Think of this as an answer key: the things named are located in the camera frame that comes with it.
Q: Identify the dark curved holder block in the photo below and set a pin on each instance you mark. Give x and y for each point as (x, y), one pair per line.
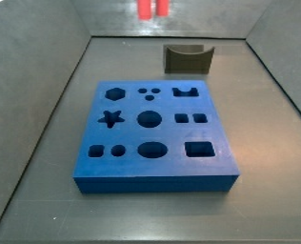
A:
(188, 59)

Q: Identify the red three prong object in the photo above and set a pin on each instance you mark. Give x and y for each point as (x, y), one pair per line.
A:
(150, 8)

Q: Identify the blue shape sorter block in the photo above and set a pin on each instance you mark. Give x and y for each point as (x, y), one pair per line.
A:
(154, 139)

